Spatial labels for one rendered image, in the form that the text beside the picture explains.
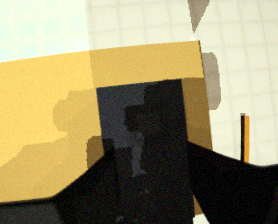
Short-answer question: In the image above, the orange wooden bar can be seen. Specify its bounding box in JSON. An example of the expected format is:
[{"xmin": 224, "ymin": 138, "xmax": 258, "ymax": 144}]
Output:
[{"xmin": 240, "ymin": 116, "xmax": 250, "ymax": 163}]

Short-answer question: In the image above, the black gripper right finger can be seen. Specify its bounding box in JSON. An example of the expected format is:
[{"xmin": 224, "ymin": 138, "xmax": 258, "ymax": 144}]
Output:
[{"xmin": 185, "ymin": 140, "xmax": 278, "ymax": 224}]

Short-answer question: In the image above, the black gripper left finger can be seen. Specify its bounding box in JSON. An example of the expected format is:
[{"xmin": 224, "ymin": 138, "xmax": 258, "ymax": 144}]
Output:
[{"xmin": 0, "ymin": 146, "xmax": 120, "ymax": 224}]

